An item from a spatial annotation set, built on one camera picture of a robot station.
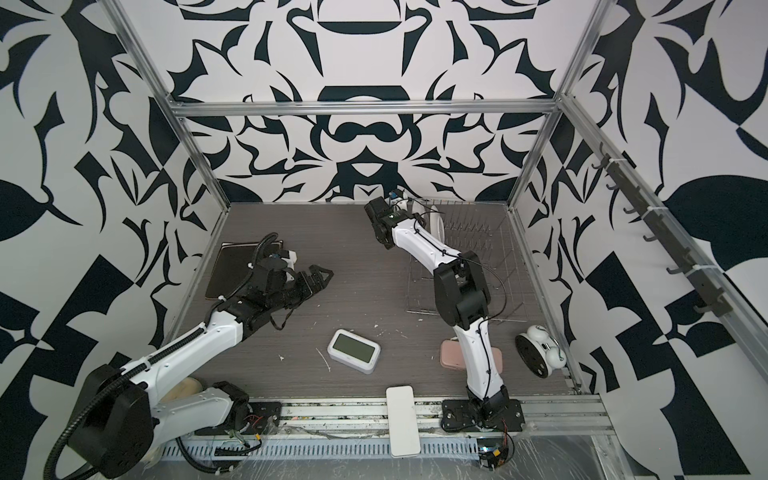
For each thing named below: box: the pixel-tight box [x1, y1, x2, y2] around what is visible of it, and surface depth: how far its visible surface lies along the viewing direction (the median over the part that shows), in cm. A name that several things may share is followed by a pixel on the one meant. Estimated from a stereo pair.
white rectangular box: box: [386, 385, 421, 458], surface depth 72 cm
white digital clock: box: [327, 328, 382, 375], surface depth 83 cm
